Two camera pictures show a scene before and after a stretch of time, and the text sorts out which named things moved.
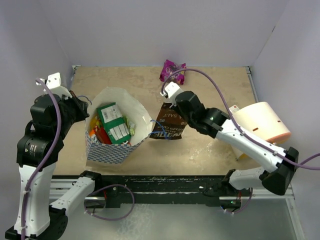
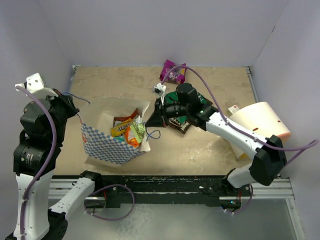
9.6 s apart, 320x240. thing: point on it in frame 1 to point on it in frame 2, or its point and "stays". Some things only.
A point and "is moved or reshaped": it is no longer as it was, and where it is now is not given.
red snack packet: x=101 y=135 to x=119 y=120
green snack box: x=116 y=127 to x=173 y=97
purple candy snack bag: x=170 y=67 stays
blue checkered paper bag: x=132 y=108 is moved or reshaped
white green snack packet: x=131 y=125 to x=139 y=128
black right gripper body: x=191 y=121 to x=171 y=110
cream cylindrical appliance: x=261 y=120 stays
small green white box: x=234 y=109 stays
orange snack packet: x=94 y=122 to x=130 y=137
